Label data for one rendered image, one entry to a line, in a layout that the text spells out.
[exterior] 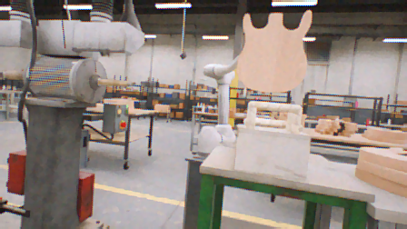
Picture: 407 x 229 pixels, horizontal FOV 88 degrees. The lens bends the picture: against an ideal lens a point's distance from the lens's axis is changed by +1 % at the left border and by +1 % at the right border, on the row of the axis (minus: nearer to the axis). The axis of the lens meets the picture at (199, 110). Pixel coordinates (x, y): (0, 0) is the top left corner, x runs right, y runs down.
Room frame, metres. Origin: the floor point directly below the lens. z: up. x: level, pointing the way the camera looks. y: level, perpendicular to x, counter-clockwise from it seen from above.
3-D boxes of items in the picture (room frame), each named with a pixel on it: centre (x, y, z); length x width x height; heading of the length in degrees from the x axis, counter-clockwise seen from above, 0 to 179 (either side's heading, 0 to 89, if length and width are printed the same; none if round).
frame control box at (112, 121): (1.48, 0.66, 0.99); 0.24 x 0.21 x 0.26; 77
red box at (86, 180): (1.43, 0.83, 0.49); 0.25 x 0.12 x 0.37; 77
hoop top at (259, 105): (0.82, -0.29, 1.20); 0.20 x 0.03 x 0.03; 79
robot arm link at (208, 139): (1.82, -0.10, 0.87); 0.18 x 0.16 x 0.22; 129
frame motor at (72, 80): (1.27, 0.80, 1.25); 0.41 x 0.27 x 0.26; 77
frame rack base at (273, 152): (0.87, -0.30, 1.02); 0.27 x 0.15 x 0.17; 80
